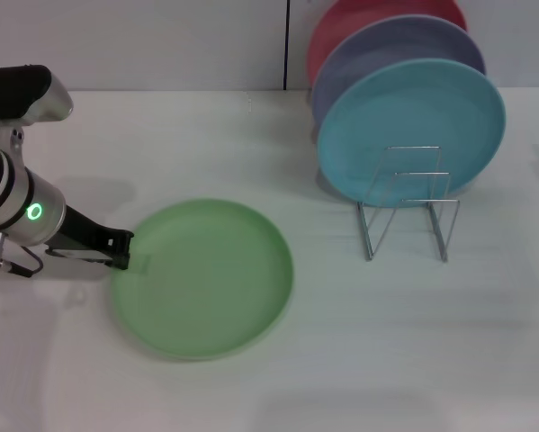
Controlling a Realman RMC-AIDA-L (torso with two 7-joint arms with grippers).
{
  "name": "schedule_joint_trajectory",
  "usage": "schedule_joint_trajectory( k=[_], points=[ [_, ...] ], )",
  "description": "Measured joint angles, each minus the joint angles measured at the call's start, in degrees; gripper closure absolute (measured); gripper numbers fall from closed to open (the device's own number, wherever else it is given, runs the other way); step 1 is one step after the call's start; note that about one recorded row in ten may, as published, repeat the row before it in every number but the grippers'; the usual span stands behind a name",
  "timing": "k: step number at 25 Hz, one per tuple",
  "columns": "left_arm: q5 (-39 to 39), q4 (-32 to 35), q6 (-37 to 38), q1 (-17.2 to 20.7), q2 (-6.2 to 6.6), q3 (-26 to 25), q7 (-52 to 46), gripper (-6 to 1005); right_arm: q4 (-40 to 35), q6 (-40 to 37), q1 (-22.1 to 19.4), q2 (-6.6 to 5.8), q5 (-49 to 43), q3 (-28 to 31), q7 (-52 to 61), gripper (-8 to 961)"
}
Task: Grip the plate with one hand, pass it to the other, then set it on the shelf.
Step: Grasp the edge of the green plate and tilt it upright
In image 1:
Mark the purple round plate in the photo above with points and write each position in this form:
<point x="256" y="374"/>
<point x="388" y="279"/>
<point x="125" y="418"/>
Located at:
<point x="386" y="49"/>

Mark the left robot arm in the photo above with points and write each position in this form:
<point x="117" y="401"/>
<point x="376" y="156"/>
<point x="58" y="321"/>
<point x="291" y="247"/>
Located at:
<point x="12" y="198"/>

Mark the left wrist camera housing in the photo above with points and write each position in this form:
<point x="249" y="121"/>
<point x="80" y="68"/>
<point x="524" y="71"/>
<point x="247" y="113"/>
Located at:
<point x="17" y="94"/>

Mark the red round plate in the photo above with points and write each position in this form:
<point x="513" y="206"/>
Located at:
<point x="350" y="22"/>

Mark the light blue round plate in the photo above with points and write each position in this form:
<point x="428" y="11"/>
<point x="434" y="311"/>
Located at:
<point x="413" y="112"/>

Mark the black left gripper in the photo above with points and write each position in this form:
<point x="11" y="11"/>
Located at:
<point x="80" y="229"/>

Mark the green round plate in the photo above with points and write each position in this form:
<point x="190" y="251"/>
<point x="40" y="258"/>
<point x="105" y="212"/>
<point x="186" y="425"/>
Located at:
<point x="206" y="283"/>

